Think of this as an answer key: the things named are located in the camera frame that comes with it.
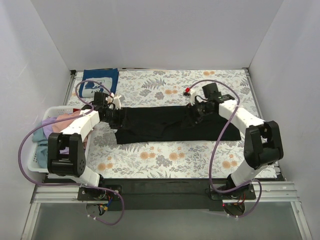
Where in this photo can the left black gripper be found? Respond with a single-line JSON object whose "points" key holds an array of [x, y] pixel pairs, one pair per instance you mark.
{"points": [[115, 119]]}

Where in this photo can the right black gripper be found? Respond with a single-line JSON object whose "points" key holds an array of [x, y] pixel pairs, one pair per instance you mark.
{"points": [[195, 115]]}

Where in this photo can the black t shirt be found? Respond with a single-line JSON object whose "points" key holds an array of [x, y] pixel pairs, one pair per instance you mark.
{"points": [[166, 124]]}

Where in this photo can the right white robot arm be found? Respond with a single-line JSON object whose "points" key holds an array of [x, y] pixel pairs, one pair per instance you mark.
{"points": [[262, 139]]}

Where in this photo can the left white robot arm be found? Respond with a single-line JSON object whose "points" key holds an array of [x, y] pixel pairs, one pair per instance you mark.
{"points": [[66, 153]]}

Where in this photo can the folded blue printed t shirt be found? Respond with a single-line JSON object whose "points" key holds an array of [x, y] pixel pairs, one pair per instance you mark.
{"points": [[99, 80]]}

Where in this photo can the pink t shirt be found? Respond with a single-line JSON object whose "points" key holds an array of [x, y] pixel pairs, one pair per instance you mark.
{"points": [[66, 121]]}

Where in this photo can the lilac t shirt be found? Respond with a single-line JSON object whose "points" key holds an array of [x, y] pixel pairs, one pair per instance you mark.
{"points": [[46, 130]]}

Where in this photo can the light blue t shirt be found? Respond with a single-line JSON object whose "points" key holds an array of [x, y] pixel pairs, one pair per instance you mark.
{"points": [[41, 150]]}

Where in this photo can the white laundry basket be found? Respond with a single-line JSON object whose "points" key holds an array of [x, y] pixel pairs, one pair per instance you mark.
{"points": [[53, 112]]}

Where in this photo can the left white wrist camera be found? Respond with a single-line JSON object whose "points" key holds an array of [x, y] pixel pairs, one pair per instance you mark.
{"points": [[115, 101]]}

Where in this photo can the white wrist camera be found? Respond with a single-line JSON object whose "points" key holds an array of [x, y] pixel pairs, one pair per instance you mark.
{"points": [[188, 92], [115, 101]]}

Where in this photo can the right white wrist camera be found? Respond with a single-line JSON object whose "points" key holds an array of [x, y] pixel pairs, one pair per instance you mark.
{"points": [[188, 92]]}

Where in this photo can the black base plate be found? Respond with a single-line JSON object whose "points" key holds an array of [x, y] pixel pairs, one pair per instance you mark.
{"points": [[170, 194]]}

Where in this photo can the aluminium frame rail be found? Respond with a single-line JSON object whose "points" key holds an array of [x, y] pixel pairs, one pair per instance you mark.
{"points": [[272, 191]]}

